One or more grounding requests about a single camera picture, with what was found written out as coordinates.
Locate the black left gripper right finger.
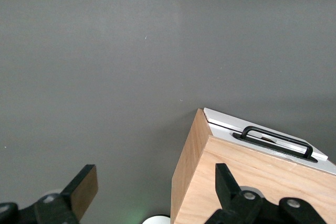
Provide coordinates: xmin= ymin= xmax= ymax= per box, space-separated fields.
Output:
xmin=204 ymin=163 xmax=326 ymax=224

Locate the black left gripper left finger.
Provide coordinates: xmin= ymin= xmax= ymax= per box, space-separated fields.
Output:
xmin=0 ymin=164 xmax=99 ymax=224

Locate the white-fronted wooden drawer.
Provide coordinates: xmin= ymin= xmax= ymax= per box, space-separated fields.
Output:
xmin=203 ymin=107 xmax=336 ymax=175

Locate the black metal drawer handle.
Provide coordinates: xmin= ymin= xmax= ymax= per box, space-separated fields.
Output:
xmin=232 ymin=126 xmax=319 ymax=163

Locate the light wooden cabinet box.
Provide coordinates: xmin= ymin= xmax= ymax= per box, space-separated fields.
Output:
xmin=171 ymin=108 xmax=336 ymax=224

